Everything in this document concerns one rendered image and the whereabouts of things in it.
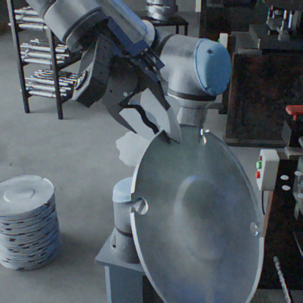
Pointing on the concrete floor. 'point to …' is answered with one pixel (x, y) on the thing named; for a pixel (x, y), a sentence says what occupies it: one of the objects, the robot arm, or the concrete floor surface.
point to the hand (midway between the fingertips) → (169, 141)
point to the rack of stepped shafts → (46, 44)
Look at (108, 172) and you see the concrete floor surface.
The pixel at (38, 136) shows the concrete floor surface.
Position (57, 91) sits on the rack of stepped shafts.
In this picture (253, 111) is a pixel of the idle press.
